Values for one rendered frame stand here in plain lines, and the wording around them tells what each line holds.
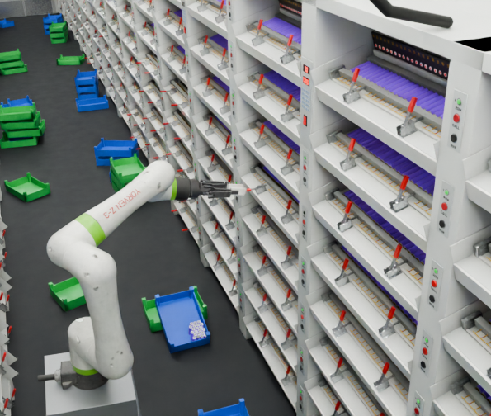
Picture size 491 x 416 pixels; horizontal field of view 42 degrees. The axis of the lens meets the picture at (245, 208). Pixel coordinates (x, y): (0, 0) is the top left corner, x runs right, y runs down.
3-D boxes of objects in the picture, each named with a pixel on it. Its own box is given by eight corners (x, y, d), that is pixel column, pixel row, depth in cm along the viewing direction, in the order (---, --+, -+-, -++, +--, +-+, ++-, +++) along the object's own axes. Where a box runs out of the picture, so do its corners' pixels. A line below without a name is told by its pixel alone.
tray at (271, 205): (302, 254, 225) (295, 234, 220) (243, 185, 276) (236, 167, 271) (351, 229, 228) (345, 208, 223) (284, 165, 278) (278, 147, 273)
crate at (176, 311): (210, 342, 313) (210, 334, 308) (170, 353, 307) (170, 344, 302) (192, 295, 332) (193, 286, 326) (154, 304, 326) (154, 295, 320)
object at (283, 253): (301, 300, 235) (290, 272, 227) (244, 225, 285) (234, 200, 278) (348, 275, 237) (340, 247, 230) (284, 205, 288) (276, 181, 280)
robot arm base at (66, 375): (38, 396, 230) (36, 384, 227) (40, 368, 243) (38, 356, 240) (110, 387, 236) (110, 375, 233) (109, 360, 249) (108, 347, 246)
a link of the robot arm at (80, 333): (88, 385, 228) (85, 344, 219) (63, 363, 237) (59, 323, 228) (118, 367, 237) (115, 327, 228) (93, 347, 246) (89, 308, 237)
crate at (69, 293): (65, 312, 339) (63, 300, 335) (50, 295, 353) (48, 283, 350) (115, 290, 355) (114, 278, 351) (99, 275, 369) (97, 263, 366)
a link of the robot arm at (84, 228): (69, 281, 207) (55, 255, 198) (47, 264, 214) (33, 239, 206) (111, 246, 215) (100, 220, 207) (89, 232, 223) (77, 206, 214)
